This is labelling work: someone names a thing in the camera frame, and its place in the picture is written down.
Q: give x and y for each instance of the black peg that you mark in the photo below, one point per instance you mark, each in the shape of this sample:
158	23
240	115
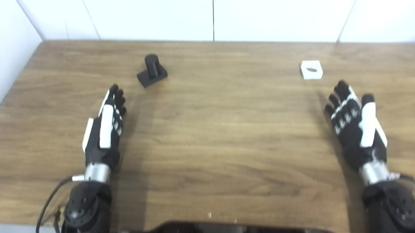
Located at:
152	74

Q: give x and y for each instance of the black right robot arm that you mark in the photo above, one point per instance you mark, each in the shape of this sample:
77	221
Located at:
394	218

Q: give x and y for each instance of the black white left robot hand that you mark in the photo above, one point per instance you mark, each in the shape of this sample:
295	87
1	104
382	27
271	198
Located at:
105	129

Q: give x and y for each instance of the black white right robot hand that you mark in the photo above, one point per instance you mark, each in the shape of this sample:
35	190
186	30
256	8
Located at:
355	135

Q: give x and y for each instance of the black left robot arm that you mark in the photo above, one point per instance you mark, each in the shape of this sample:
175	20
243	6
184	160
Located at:
87	209

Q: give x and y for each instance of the white square piece with hole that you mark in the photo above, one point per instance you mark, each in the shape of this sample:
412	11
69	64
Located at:
307	75

